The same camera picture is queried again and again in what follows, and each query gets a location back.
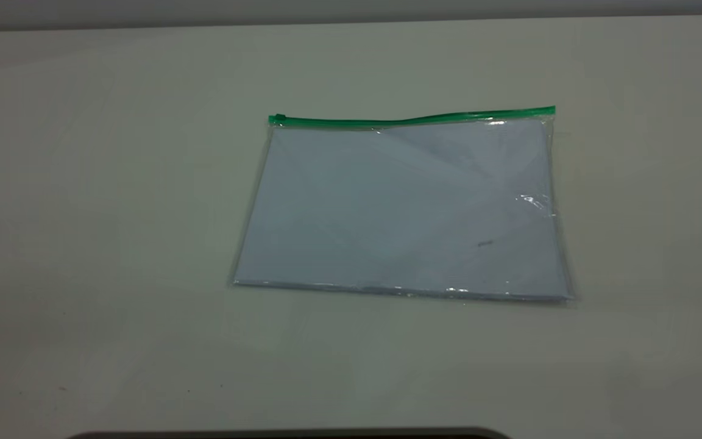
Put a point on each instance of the clear plastic zip bag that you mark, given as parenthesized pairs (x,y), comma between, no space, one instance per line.
(400,120)

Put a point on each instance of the white paper stack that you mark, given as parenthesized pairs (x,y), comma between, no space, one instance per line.
(387,213)

